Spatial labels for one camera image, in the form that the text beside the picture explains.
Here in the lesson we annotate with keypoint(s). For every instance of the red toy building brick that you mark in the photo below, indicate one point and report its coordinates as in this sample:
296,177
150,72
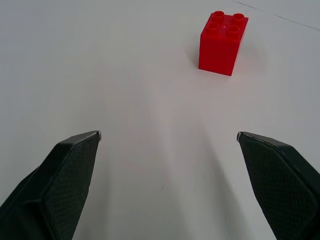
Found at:
220,47

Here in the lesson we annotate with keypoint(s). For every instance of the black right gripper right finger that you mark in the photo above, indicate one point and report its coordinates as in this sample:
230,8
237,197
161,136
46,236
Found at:
282,185

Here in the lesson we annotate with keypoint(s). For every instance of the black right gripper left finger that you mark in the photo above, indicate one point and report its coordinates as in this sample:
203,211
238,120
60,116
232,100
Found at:
57,190

